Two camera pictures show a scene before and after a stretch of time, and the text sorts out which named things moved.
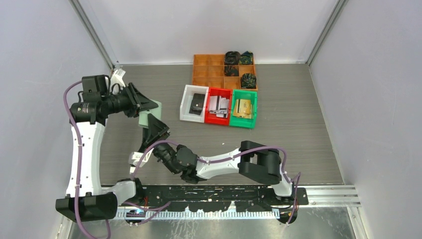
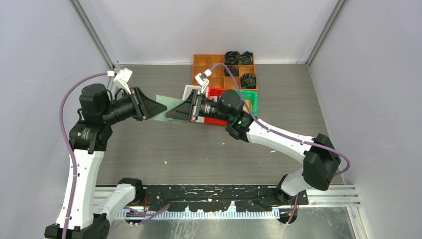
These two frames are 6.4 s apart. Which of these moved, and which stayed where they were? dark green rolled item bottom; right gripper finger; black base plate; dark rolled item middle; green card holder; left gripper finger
Moved: right gripper finger; green card holder
Stayed: black base plate; dark rolled item middle; dark green rolled item bottom; left gripper finger
